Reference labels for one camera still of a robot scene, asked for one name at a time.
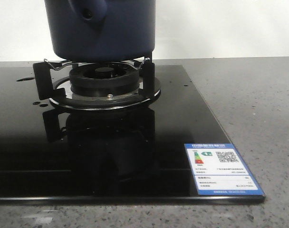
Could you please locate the black glass gas stove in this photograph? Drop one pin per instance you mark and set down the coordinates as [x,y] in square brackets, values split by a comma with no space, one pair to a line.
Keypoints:
[141,155]

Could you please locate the dark blue cooking pot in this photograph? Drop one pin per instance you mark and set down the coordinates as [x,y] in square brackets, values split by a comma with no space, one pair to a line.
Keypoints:
[101,30]

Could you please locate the black metal pot support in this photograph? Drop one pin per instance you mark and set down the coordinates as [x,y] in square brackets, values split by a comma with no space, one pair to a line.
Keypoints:
[52,81]

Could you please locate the black round gas burner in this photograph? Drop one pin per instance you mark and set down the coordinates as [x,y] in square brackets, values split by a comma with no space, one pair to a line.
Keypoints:
[99,80]

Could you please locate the blue white energy label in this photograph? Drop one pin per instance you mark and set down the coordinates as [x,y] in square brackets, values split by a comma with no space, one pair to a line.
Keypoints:
[218,169]

